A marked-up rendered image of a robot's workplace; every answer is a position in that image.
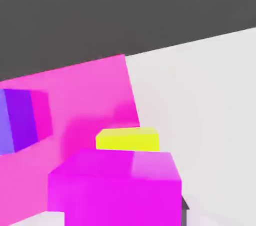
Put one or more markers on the small magenta cube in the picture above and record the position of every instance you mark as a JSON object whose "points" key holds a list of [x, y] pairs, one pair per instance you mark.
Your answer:
{"points": [[120, 194]]}

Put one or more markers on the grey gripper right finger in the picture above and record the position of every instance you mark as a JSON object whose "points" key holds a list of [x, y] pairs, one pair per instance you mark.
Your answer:
{"points": [[184, 216]]}

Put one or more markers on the small purple cube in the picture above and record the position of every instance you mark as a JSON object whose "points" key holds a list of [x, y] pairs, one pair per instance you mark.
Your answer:
{"points": [[20, 120]]}

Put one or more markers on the small yellow cube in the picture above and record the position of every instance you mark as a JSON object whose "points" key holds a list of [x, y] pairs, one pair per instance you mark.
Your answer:
{"points": [[128, 141]]}

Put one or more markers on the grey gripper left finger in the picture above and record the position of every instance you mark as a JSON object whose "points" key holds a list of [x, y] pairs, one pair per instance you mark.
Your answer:
{"points": [[46, 220]]}

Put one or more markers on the large pink box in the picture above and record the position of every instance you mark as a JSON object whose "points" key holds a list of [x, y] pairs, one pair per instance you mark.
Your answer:
{"points": [[84, 94]]}

